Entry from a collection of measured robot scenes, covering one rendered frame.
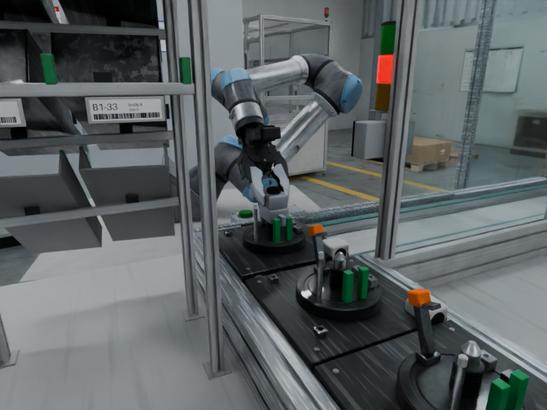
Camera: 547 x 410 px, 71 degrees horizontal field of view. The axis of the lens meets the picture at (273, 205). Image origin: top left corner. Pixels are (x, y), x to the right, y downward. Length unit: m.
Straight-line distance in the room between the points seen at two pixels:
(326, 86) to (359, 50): 10.49
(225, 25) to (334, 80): 2.90
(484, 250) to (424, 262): 0.19
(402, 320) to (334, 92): 0.83
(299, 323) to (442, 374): 0.20
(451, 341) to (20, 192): 0.66
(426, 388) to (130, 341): 0.51
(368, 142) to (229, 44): 3.44
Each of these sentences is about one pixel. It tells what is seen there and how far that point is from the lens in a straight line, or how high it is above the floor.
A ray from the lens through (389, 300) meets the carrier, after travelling 0.67.
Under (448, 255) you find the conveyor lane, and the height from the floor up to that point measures 0.93.
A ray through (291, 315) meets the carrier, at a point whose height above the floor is 0.97.
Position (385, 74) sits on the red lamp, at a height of 1.33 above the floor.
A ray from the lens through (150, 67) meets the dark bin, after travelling 0.55.
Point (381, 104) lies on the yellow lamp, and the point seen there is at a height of 1.27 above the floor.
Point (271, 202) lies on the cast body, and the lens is 0.80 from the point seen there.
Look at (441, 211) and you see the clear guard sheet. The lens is 0.92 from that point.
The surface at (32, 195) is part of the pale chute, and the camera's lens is 0.68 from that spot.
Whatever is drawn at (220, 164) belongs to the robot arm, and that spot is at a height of 1.05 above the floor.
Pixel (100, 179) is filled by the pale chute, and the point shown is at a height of 1.17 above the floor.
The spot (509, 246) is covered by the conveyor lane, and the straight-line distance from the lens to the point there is 1.14.
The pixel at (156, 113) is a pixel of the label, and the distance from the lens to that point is 0.50.
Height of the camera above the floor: 1.31
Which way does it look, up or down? 18 degrees down
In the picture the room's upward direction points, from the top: straight up
